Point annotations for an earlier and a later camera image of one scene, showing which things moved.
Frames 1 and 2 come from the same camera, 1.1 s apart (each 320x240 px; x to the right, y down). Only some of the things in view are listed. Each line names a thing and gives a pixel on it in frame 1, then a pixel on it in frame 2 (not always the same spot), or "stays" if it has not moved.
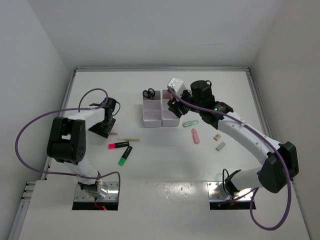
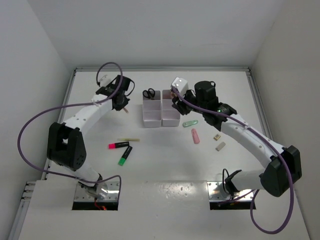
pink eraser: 196,138 stays
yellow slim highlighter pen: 129,139 stays
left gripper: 103,132 to 118,108
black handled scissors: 149,94 stays
